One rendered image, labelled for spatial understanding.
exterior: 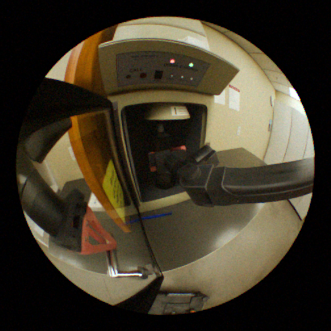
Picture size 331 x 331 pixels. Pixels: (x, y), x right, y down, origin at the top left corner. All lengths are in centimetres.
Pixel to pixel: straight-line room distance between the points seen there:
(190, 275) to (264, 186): 131
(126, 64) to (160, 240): 52
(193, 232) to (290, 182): 39
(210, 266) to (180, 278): 37
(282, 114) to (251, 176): 298
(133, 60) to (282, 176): 30
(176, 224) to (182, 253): 14
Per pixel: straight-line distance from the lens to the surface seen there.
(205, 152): 28
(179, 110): 33
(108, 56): 22
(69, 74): 25
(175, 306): 125
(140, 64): 22
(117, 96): 27
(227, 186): 16
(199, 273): 142
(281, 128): 308
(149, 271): 16
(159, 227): 46
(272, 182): 17
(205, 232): 47
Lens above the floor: 136
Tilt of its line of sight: 33 degrees down
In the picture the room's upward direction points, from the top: 2 degrees counter-clockwise
